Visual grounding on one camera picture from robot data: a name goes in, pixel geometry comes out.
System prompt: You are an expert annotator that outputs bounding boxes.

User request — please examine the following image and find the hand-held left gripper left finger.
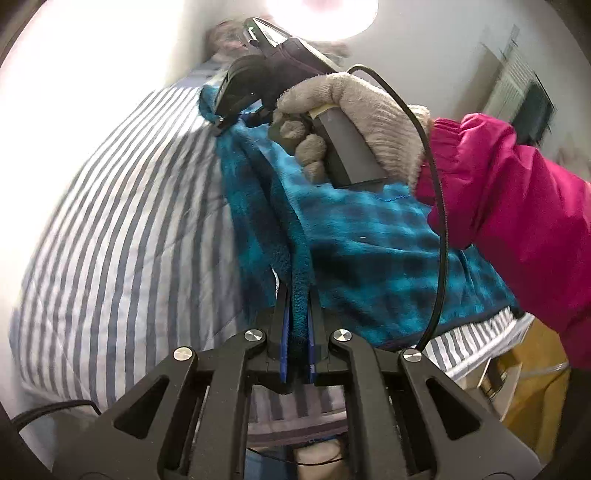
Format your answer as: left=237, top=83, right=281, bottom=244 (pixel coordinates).
left=51, top=284, right=296, bottom=480

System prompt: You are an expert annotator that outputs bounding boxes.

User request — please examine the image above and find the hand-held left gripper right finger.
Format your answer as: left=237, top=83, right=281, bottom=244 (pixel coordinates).
left=305, top=288, right=544, bottom=480

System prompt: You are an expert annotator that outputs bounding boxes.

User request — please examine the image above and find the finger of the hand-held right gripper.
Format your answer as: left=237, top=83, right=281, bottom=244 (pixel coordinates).
left=212, top=108, right=242, bottom=138

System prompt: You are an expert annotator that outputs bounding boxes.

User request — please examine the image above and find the blue plaid fleece garment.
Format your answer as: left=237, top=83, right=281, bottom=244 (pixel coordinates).
left=198, top=85, right=525, bottom=384

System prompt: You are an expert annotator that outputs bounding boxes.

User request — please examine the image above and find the person's right forearm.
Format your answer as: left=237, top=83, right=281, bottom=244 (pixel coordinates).
left=414, top=113, right=591, bottom=370

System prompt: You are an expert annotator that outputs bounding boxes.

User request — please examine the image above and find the person's right hand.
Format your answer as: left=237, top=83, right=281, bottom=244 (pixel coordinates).
left=268, top=71, right=435, bottom=204

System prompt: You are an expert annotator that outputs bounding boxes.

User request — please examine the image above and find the blue checked bed sheet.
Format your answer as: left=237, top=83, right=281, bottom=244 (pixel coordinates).
left=185, top=58, right=232, bottom=88

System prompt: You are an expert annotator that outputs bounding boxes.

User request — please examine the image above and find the folded floral quilt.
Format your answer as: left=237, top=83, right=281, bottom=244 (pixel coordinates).
left=205, top=21, right=352, bottom=61

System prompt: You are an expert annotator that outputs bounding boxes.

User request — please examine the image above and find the grey striped quilt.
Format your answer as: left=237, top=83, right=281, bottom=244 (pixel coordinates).
left=9, top=85, right=536, bottom=444

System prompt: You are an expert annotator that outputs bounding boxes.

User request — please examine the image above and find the dark box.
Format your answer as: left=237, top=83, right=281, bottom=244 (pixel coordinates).
left=512, top=80, right=556, bottom=145

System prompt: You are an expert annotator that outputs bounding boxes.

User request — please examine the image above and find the ring light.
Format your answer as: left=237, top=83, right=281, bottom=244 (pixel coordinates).
left=265, top=0, right=379, bottom=42

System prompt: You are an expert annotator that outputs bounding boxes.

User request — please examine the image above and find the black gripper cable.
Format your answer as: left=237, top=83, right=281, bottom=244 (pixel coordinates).
left=346, top=65, right=451, bottom=354
left=11, top=401, right=103, bottom=428

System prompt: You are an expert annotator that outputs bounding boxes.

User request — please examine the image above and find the white slatted wall unit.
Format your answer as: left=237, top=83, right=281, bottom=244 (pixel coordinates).
left=480, top=25, right=541, bottom=125

